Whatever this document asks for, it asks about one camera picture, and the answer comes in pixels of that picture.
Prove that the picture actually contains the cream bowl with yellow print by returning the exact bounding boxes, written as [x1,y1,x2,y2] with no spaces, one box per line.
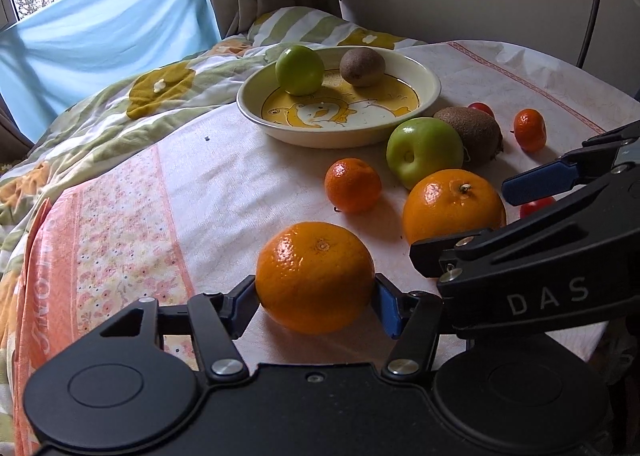
[236,46,442,149]

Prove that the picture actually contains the pink floral tablecloth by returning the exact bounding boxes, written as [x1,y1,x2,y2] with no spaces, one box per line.
[15,39,640,456]

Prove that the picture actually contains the brown kiwi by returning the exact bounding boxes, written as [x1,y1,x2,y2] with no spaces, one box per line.
[339,47,386,88]
[433,106,504,166]

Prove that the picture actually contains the thin grey pole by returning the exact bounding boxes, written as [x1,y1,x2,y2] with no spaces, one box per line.
[577,0,608,68]

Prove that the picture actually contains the large orange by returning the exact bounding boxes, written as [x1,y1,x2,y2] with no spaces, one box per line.
[402,168,507,246]
[255,222,376,335]

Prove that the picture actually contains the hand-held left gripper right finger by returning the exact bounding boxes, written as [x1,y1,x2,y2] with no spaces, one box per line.
[372,273,469,377]

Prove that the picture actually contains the green apple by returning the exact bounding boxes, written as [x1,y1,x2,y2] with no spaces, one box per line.
[275,45,326,96]
[385,117,465,190]

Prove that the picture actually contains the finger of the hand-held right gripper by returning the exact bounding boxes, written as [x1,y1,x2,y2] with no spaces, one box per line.
[409,170,640,283]
[501,120,640,207]

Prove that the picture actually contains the light blue window cloth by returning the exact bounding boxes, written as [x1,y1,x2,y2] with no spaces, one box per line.
[0,0,219,144]

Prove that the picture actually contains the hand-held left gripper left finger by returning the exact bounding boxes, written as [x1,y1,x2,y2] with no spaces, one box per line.
[100,275,261,380]

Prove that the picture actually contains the small mandarin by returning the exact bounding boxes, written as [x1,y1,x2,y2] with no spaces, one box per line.
[513,108,547,153]
[324,158,382,215]

